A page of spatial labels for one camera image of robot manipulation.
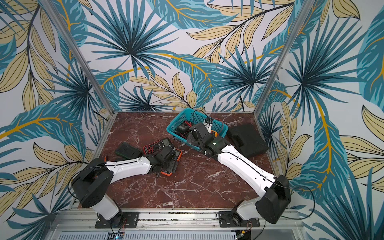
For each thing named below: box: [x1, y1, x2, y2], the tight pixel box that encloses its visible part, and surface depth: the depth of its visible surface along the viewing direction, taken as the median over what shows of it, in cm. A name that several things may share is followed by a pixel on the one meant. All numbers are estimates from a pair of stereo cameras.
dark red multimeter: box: [143, 138, 171, 155], surface depth 97 cm
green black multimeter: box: [175, 122, 190, 135], surface depth 103 cm
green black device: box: [115, 141, 143, 160], surface depth 96 cm
